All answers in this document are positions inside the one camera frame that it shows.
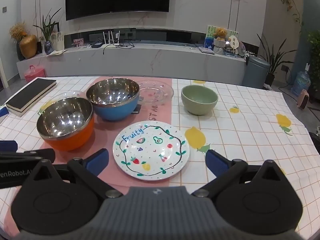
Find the green leafy plant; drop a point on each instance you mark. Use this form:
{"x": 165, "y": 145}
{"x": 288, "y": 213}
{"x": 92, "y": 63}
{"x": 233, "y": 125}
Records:
{"x": 47, "y": 27}

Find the green painted picture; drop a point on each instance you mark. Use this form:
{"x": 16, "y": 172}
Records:
{"x": 210, "y": 33}

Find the white fruit-print plate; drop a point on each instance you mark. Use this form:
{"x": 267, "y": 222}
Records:
{"x": 150, "y": 152}

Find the blue water bottle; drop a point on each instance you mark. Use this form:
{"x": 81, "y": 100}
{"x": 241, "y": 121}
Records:
{"x": 301, "y": 83}

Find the green ceramic bowl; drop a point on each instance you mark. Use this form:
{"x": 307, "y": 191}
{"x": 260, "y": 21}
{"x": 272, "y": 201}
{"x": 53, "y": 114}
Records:
{"x": 198, "y": 105}

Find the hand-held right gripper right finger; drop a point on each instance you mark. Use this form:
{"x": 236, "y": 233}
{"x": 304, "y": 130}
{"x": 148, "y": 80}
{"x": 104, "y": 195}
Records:
{"x": 215, "y": 160}

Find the pink heater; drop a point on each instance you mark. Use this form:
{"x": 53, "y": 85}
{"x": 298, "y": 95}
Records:
{"x": 303, "y": 99}

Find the grey tablet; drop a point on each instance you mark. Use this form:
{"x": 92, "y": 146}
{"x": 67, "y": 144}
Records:
{"x": 207, "y": 50}

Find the grey trash can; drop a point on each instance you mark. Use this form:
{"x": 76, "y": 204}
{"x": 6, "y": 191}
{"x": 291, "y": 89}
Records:
{"x": 255, "y": 73}

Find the clear glass plate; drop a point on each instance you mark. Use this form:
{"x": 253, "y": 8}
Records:
{"x": 157, "y": 92}
{"x": 72, "y": 94}

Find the paper booklet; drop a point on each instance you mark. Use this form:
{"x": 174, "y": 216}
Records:
{"x": 57, "y": 52}

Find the gold vase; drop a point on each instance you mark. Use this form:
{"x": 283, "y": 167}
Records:
{"x": 28, "y": 47}

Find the white router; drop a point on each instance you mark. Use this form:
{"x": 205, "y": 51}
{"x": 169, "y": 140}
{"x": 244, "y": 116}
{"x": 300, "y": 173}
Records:
{"x": 110, "y": 45}

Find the blue steel bowl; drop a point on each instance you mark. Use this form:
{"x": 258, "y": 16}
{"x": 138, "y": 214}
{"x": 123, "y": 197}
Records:
{"x": 117, "y": 111}

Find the potted long-leaf plant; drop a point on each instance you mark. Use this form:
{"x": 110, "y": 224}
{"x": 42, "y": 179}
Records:
{"x": 272, "y": 60}

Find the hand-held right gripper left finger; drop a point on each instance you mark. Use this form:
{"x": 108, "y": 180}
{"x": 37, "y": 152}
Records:
{"x": 96, "y": 158}

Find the orange steel bowl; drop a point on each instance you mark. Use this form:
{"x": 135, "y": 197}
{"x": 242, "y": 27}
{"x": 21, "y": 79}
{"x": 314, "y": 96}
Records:
{"x": 75, "y": 137}

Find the blue and white box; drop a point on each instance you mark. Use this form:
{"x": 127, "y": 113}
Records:
{"x": 3, "y": 113}

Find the dried yellow flowers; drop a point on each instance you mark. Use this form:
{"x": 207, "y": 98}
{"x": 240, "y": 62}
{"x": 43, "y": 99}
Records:
{"x": 18, "y": 31}

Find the teddy bear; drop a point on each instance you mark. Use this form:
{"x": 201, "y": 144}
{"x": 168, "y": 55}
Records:
{"x": 221, "y": 33}

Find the black book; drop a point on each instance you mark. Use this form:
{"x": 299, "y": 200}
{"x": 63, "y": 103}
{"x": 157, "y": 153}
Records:
{"x": 30, "y": 92}

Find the pink photo card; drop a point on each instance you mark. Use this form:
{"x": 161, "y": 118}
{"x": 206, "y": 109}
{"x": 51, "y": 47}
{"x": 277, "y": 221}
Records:
{"x": 78, "y": 42}

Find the blue glass vase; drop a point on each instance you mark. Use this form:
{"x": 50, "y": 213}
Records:
{"x": 48, "y": 47}

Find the tall green plant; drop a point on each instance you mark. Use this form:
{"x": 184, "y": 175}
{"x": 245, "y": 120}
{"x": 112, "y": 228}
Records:
{"x": 315, "y": 55}

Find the decorative round plate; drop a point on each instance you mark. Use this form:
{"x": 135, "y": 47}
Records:
{"x": 241, "y": 48}

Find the black picture frame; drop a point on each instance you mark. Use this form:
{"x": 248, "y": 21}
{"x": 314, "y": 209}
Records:
{"x": 55, "y": 26}

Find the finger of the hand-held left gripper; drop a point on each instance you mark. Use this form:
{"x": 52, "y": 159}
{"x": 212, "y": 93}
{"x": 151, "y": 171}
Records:
{"x": 37, "y": 155}
{"x": 8, "y": 146}

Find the pink placemat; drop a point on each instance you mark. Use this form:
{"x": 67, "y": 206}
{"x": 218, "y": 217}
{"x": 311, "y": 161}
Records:
{"x": 110, "y": 130}

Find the pink basket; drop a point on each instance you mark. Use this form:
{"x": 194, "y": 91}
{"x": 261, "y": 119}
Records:
{"x": 33, "y": 75}

